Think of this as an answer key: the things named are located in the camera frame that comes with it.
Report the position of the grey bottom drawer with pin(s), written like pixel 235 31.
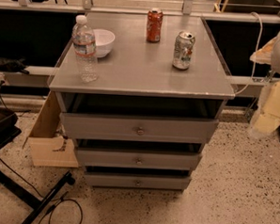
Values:
pixel 138 181

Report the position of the grey drawer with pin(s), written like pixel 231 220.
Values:
pixel 137 128
pixel 138 181
pixel 137 159

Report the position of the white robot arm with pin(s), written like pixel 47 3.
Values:
pixel 266 119

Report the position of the grey drawer cabinet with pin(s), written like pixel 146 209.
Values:
pixel 140 104

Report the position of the grey top drawer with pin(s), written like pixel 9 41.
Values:
pixel 137 128

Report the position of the grey middle drawer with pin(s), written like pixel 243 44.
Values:
pixel 137 159

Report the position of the white bowl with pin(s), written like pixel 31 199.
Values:
pixel 104 41

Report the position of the silver soda can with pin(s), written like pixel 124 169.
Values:
pixel 184 46

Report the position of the clear plastic water bottle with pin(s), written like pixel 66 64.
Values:
pixel 84 45

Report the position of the orange soda can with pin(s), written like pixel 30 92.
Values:
pixel 154 25

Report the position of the cardboard box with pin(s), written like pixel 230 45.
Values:
pixel 48 144

